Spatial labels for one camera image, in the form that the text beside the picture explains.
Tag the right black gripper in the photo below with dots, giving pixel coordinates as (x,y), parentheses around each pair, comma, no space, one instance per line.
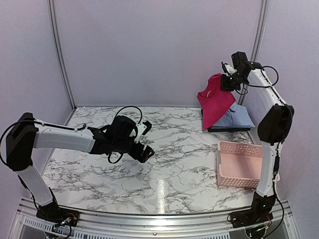
(225,86)

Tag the pink plastic laundry basket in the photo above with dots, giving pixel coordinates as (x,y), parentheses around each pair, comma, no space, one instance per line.
(238,164)

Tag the right aluminium frame post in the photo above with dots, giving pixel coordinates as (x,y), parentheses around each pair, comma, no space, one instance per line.
(260,30)

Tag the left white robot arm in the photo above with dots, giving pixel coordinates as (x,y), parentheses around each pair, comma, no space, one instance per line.
(27,134)

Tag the light blue shirt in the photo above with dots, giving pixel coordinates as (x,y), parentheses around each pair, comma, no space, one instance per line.
(236,117)

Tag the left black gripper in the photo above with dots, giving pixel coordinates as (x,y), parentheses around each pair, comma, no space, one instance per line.
(145,155)

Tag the aluminium table front rail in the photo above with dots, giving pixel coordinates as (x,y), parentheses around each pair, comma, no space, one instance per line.
(102,225)

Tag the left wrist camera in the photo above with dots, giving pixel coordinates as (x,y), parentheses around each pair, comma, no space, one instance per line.
(142,129)

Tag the magenta red garment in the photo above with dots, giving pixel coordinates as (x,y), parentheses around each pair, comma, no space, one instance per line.
(214,101)

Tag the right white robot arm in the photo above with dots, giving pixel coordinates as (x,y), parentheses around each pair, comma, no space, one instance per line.
(272,131)

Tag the left aluminium frame post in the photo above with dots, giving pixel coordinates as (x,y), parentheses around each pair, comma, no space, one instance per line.
(59,53)

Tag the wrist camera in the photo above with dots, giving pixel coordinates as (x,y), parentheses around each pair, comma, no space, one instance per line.
(229,70)
(142,129)

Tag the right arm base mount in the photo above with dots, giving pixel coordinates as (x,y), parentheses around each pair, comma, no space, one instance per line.
(248,217)

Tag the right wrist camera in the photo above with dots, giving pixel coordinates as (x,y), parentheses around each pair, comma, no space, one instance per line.
(229,70)

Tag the aluminium frame post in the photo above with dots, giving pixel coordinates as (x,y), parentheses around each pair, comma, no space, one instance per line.
(59,53)
(260,30)

